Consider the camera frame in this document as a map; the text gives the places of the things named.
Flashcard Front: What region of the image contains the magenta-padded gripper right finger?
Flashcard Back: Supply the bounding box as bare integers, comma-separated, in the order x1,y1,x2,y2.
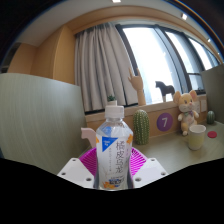
128,147,169,190

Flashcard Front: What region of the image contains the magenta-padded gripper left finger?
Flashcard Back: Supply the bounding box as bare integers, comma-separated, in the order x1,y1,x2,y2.
57,147,100,190

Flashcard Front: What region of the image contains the clear labelled drink bottle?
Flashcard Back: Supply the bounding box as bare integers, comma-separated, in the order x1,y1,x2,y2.
95,105,134,192

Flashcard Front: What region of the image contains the tall green cactus ornament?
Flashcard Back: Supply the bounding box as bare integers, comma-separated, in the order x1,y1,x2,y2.
132,109,151,146

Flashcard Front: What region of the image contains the round purple number sign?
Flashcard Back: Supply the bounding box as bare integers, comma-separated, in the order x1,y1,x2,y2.
156,112,174,132

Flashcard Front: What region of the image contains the pale yellow paper cup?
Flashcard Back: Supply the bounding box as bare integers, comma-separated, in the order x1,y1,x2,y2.
188,124,207,151

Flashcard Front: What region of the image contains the grey-green desk partition panel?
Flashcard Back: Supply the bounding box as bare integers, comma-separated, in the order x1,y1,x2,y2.
0,73,88,176
200,63,224,124

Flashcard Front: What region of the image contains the yellow plush mouse toy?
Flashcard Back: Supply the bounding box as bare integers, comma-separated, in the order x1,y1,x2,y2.
172,89,200,137

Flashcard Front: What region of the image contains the flat round red coaster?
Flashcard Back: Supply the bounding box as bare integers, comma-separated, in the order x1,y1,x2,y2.
207,130,218,140

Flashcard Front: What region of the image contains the small round green cactus ornament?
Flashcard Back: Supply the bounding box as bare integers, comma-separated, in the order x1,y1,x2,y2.
206,110,216,125

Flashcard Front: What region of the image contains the small potted green plant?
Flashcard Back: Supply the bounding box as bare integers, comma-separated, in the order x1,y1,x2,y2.
106,94,118,107

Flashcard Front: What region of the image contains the dark horse figurine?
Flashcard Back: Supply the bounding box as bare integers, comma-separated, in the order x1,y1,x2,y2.
154,80,176,103

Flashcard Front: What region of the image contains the wooden hand model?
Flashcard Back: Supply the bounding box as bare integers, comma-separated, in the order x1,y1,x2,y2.
127,67,147,107

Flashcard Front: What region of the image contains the large dark-framed window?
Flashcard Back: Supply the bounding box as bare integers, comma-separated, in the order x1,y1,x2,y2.
114,23,221,106

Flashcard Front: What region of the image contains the grey window curtain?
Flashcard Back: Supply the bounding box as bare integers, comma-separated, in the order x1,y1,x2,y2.
73,22,139,113

